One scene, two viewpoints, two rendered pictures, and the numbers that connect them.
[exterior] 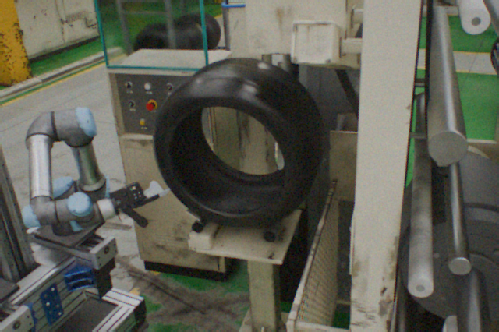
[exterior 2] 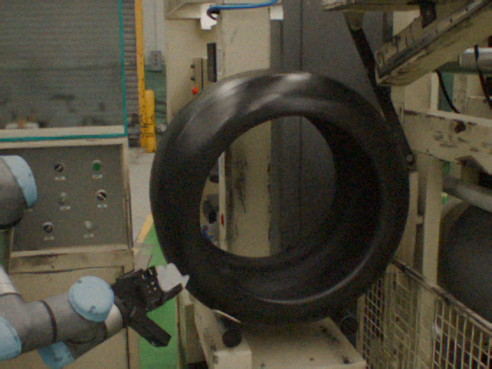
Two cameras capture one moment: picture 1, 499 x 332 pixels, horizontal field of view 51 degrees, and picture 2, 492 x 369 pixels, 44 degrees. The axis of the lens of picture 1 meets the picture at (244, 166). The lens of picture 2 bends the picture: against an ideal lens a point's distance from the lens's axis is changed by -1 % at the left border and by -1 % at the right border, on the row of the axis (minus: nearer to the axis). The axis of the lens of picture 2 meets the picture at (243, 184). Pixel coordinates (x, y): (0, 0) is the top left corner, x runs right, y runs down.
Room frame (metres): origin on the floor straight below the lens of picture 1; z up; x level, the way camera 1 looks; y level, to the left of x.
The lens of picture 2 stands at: (0.53, 0.81, 1.52)
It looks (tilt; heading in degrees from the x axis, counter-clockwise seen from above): 12 degrees down; 330
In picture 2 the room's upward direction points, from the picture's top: 1 degrees counter-clockwise
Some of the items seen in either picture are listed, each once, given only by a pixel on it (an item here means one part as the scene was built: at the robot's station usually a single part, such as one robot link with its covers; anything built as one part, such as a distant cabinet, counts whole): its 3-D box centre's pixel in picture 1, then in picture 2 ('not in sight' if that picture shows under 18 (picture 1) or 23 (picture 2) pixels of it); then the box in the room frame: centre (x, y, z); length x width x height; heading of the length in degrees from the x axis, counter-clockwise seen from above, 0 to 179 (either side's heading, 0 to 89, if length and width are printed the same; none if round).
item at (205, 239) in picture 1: (214, 217); (220, 331); (1.81, 0.14, 0.83); 0.36 x 0.09 x 0.06; 161
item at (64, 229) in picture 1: (67, 217); not in sight; (2.00, 0.80, 0.77); 0.15 x 0.15 x 0.10
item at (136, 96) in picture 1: (183, 168); (59, 307); (2.67, 0.35, 0.63); 0.56 x 0.41 x 1.27; 71
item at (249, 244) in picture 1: (247, 229); (272, 339); (1.76, 0.00, 0.80); 0.37 x 0.36 x 0.02; 71
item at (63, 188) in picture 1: (63, 194); not in sight; (2.00, 0.80, 0.88); 0.13 x 0.12 x 0.14; 103
